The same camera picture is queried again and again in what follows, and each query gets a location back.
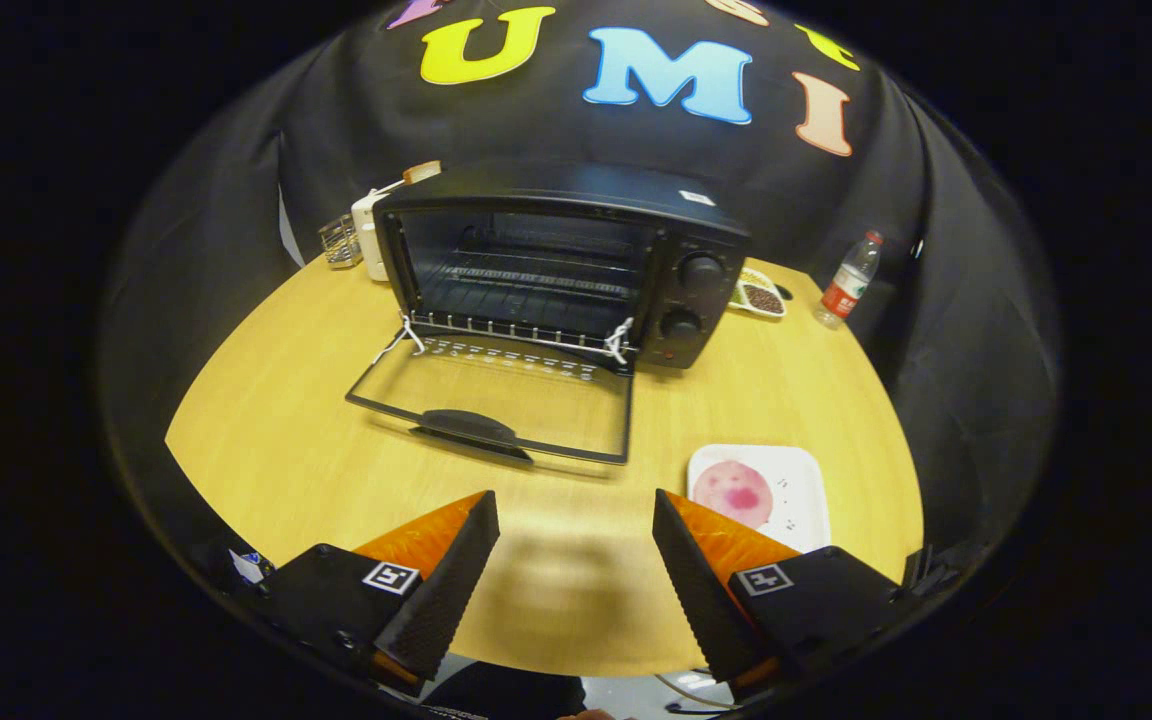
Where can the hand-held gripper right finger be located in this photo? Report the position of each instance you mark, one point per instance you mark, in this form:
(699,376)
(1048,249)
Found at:
(706,600)

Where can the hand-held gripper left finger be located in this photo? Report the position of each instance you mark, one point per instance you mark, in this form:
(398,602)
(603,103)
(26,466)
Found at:
(441,600)

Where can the pink round food slice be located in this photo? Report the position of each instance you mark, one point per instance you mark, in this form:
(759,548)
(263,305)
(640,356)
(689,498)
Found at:
(733,492)

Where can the white square plate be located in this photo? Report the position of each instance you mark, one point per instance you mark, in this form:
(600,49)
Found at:
(801,490)

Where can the black toaster oven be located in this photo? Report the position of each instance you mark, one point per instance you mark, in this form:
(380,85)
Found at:
(666,345)

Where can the metal oven rack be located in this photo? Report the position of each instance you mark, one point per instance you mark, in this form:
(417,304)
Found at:
(536,285)

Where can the white bread toaster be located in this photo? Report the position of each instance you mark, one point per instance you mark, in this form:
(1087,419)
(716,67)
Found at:
(368,240)

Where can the white divided snack dish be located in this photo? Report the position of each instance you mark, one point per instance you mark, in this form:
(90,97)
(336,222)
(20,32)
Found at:
(762,298)

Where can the clear bottle with red label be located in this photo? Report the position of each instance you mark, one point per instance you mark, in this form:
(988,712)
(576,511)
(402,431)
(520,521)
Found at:
(844,290)

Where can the brown bread slice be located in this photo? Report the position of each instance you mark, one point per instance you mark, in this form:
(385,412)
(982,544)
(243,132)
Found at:
(422,172)

